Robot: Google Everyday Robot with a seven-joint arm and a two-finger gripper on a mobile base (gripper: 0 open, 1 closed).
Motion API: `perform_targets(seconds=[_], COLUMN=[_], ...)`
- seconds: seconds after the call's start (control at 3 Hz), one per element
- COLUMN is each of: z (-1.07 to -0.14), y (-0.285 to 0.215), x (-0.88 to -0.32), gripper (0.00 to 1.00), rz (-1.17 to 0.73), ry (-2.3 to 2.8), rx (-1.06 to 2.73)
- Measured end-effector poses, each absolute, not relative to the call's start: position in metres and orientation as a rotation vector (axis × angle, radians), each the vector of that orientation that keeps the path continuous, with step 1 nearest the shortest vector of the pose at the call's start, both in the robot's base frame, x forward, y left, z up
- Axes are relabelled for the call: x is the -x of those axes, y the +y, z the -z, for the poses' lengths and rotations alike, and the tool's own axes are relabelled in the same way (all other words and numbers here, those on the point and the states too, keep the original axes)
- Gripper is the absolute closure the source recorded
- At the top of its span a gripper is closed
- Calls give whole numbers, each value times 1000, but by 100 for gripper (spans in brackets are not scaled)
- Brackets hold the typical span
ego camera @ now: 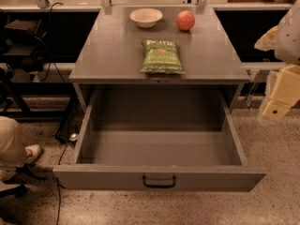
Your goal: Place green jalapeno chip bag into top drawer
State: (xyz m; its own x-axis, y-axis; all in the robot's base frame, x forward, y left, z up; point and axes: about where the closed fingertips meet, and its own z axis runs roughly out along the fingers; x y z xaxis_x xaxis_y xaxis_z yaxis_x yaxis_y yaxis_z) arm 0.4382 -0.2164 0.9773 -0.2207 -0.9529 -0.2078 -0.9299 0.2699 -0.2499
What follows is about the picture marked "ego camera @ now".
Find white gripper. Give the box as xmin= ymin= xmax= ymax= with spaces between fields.
xmin=262 ymin=65 xmax=300 ymax=121

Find green jalapeno chip bag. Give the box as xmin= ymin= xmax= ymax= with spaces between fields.
xmin=141 ymin=39 xmax=185 ymax=74

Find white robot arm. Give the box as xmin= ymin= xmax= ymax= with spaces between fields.
xmin=254 ymin=0 xmax=300 ymax=123

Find grey open top drawer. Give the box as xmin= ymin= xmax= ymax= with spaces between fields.
xmin=52 ymin=84 xmax=267 ymax=193

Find red apple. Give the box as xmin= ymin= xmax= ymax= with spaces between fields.
xmin=176 ymin=10 xmax=195 ymax=31

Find white paper bowl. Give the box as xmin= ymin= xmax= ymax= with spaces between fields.
xmin=129 ymin=8 xmax=163 ymax=28

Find grey cabinet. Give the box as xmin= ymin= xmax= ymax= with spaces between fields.
xmin=69 ymin=7 xmax=249 ymax=122

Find black mesh panel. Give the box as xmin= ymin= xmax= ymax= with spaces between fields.
xmin=55 ymin=96 xmax=84 ymax=146

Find small silver round object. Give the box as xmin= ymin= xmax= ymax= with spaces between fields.
xmin=69 ymin=133 xmax=79 ymax=142

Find white red shoe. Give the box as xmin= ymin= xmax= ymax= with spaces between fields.
xmin=25 ymin=144 xmax=42 ymax=164

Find black equipment stand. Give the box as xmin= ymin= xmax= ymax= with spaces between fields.
xmin=0 ymin=11 xmax=75 ymax=119

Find black chair base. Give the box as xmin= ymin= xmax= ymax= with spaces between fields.
xmin=0 ymin=165 xmax=46 ymax=198

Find person leg beige trousers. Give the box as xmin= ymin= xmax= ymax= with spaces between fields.
xmin=0 ymin=116 xmax=27 ymax=168

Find black drawer handle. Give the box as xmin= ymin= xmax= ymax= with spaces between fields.
xmin=142 ymin=175 xmax=176 ymax=189

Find black hanging cable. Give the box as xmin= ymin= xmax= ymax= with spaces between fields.
xmin=37 ymin=2 xmax=68 ymax=83

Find black floor cable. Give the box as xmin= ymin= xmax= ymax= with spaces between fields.
xmin=54 ymin=142 xmax=68 ymax=225

